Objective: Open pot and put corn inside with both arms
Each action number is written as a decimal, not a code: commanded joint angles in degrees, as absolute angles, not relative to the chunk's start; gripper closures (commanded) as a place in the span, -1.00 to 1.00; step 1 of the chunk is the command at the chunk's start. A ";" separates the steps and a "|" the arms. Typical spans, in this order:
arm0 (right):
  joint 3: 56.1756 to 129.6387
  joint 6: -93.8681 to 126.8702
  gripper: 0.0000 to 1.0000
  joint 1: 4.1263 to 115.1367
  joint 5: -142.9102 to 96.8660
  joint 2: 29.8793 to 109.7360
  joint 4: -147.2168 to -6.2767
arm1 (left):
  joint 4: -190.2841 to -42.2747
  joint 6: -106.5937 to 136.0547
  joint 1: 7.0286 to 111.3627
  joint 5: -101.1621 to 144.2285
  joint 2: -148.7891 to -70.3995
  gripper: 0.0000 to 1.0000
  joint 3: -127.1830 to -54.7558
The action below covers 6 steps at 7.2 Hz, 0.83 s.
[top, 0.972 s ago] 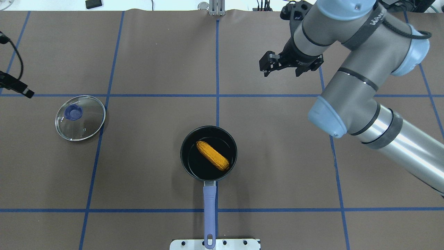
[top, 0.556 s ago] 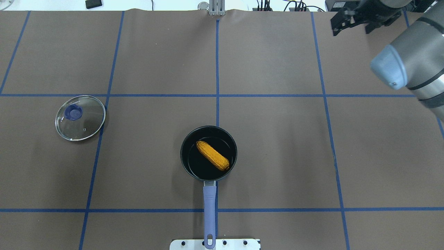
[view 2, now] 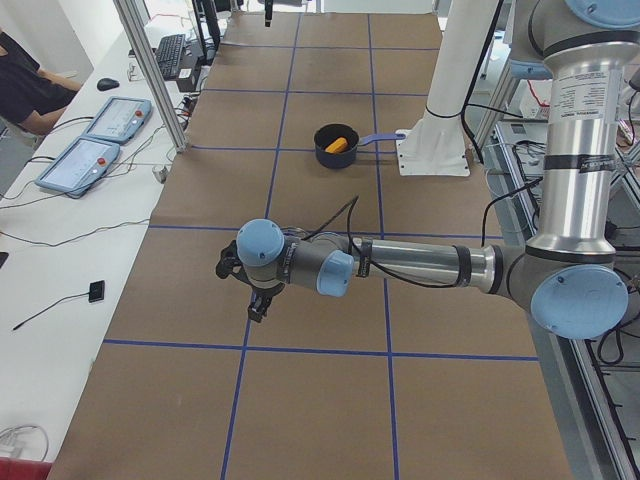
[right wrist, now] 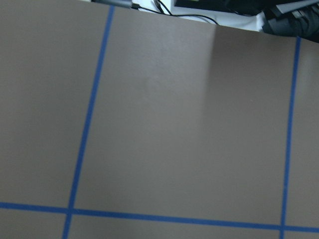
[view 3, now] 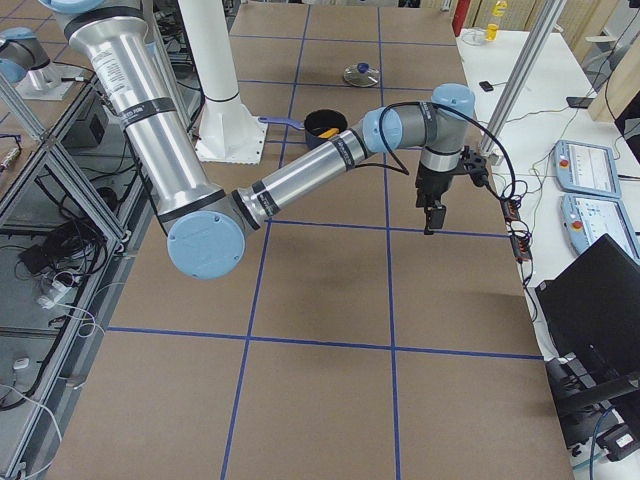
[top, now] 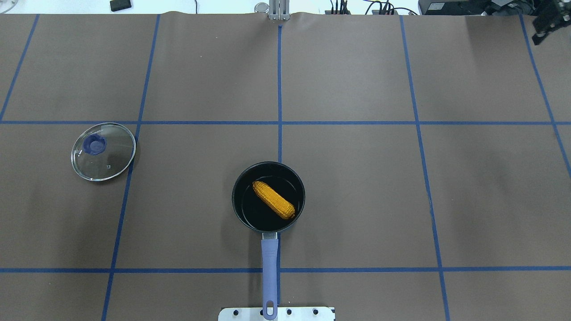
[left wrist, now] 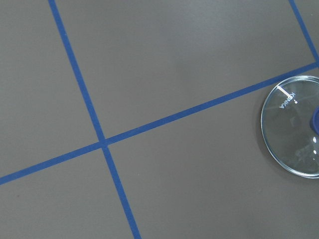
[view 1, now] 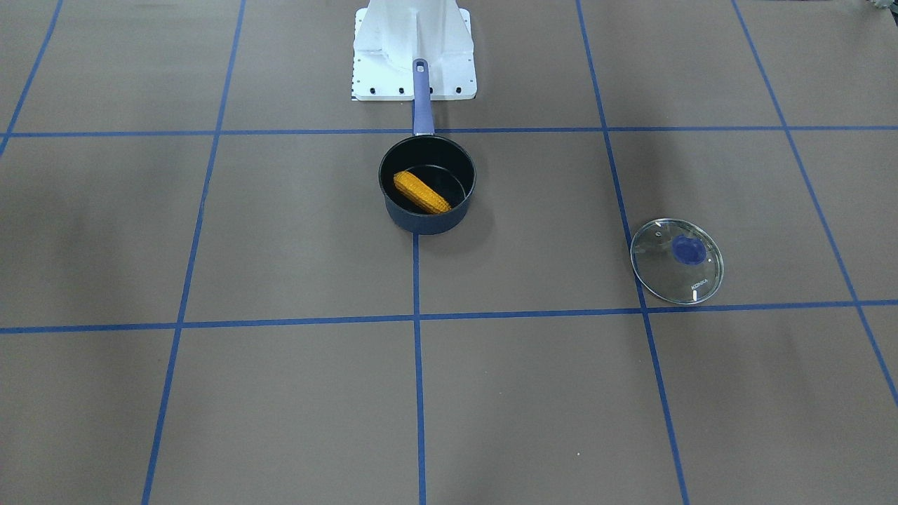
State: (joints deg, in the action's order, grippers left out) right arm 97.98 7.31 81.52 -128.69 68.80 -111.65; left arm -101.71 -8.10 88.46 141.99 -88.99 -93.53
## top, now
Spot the yellow corn cob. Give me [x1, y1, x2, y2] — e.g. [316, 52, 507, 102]
[252, 181, 296, 220]

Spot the aluminium frame post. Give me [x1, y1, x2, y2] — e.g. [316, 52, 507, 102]
[268, 0, 291, 21]

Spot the dark blue saucepan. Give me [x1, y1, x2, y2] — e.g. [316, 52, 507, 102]
[231, 161, 305, 321]

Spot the black phone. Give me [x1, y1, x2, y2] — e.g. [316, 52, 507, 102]
[109, 0, 132, 12]

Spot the glass lid blue knob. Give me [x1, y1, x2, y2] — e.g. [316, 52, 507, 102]
[70, 122, 137, 181]

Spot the white pedestal column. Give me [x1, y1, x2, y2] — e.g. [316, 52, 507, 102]
[218, 306, 336, 321]

